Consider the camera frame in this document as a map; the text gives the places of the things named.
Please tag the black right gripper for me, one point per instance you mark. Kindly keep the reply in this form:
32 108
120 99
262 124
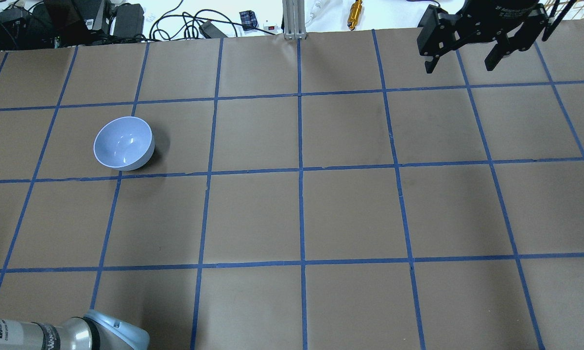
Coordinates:
509 10

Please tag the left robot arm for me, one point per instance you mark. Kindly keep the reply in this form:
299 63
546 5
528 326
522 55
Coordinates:
93 331

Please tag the blue bowl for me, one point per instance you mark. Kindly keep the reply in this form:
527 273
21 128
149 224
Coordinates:
125 144

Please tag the gold metal cylinder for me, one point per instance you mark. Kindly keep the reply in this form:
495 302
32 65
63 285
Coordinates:
354 15

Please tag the small blue black device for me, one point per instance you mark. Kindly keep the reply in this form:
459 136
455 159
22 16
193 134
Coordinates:
248 20

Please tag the black power adapter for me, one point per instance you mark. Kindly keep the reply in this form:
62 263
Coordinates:
208 30

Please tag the black laptop charger brick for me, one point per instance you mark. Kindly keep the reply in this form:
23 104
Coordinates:
128 21

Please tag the aluminium frame post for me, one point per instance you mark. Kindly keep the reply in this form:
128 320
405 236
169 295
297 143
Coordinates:
293 23

